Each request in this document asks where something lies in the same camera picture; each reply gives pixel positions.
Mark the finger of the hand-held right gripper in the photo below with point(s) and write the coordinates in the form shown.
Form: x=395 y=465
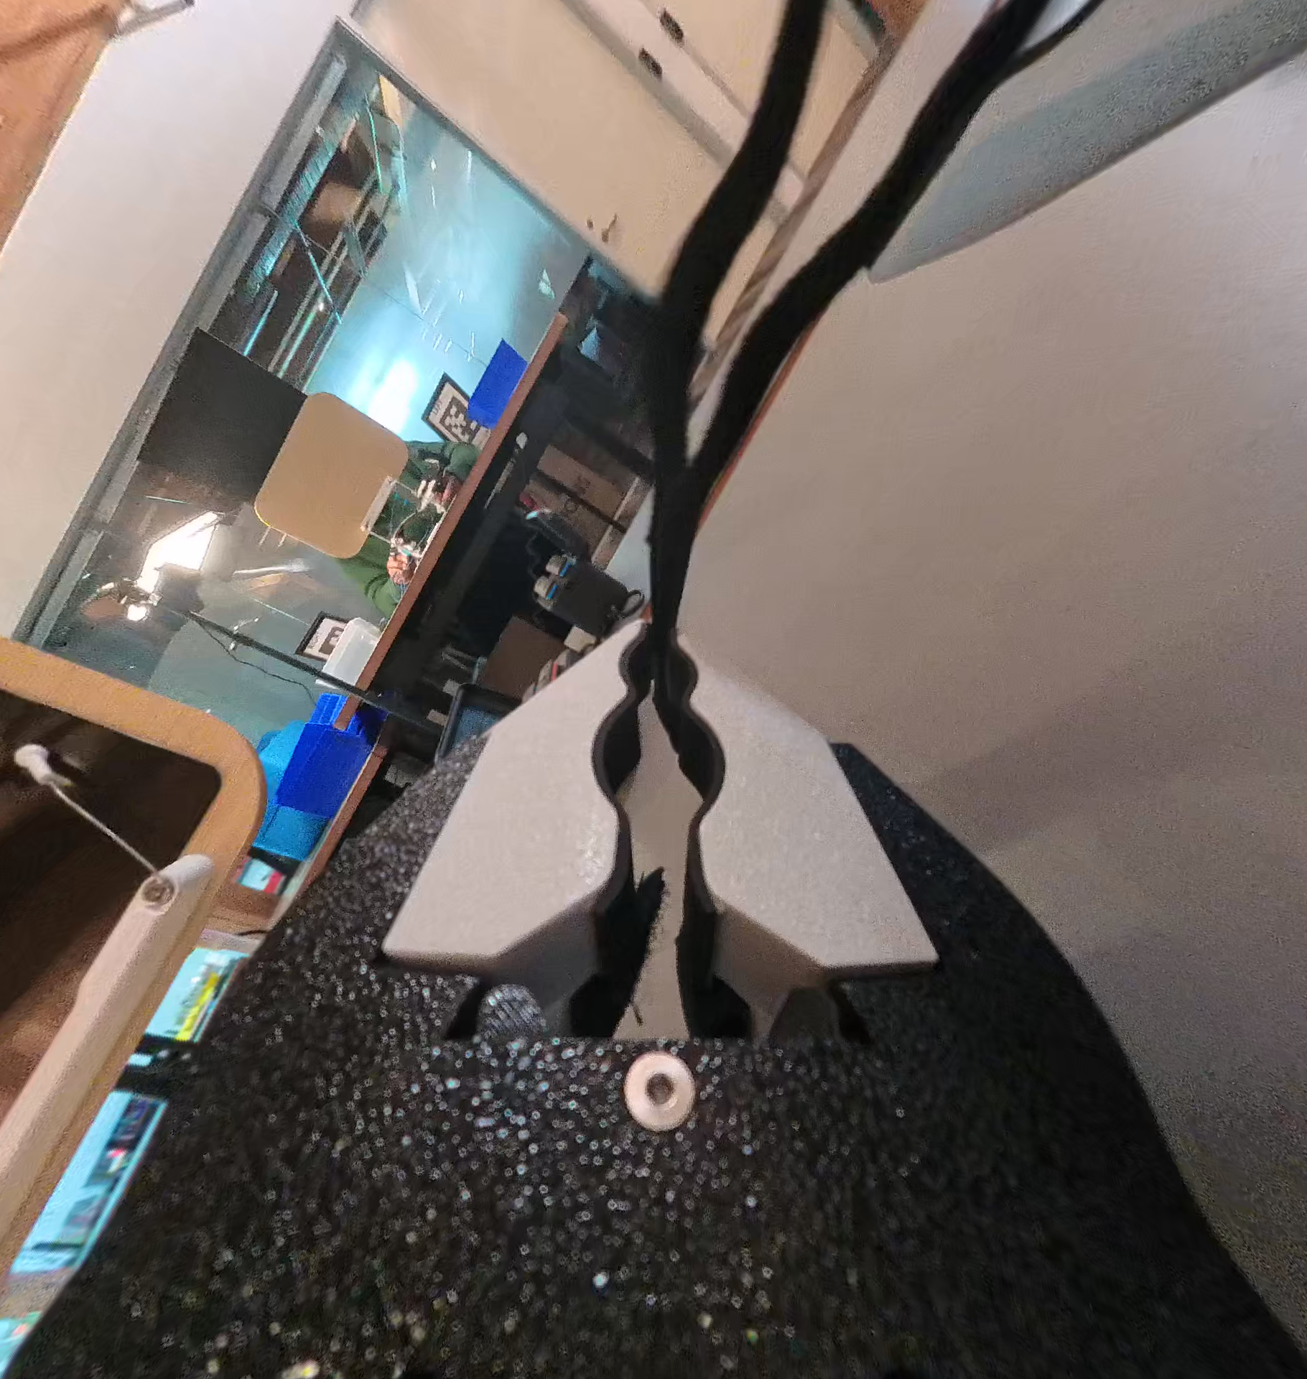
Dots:
x=1040 y=141
x=881 y=86

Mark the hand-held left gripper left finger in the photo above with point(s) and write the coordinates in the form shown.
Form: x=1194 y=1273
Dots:
x=504 y=851

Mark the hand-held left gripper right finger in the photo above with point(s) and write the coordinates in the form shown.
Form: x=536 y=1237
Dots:
x=816 y=851

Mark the black battery charger case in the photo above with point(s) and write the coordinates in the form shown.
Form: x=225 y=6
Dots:
x=577 y=591
x=480 y=719

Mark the white door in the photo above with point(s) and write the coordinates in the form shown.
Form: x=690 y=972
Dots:
x=525 y=141
x=716 y=64

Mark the cardboard box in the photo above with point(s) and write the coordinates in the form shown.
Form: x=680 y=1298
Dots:
x=525 y=658

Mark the dark blue storage bin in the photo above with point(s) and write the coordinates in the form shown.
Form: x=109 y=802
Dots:
x=498 y=379
x=325 y=755

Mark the light blue tote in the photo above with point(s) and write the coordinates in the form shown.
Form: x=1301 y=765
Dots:
x=287 y=818

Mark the clear plastic box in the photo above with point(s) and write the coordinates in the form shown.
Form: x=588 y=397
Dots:
x=351 y=650

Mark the small framed marker sign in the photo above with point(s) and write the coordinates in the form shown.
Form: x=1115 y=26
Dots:
x=320 y=637
x=453 y=410

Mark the long wooden-edged desk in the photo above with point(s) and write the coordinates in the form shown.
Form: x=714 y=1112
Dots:
x=470 y=518

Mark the white mirror stand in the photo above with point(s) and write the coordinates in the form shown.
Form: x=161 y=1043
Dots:
x=124 y=971

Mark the beige board on clear stand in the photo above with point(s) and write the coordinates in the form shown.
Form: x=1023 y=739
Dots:
x=331 y=473

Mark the studio light on stand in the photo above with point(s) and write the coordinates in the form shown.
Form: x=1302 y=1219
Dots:
x=180 y=559

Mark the black square panel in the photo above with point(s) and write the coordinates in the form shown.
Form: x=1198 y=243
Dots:
x=216 y=414

